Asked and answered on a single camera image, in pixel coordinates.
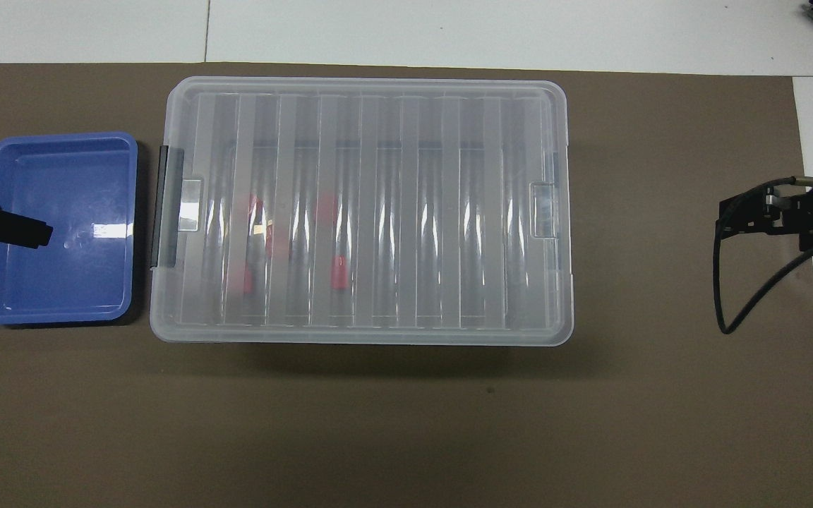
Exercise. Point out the dark grey box latch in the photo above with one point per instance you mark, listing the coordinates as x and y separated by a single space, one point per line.
163 212

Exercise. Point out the red block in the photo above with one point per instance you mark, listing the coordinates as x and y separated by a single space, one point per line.
269 245
257 210
247 279
339 274
326 209

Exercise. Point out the clear plastic storage box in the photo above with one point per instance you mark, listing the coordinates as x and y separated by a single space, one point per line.
195 310

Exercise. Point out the clear ribbed plastic lid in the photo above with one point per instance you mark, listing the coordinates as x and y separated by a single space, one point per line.
392 212

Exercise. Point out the blue plastic tray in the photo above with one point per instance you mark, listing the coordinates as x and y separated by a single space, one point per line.
61 282

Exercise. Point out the brown table mat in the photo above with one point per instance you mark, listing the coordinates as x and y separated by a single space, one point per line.
406 423

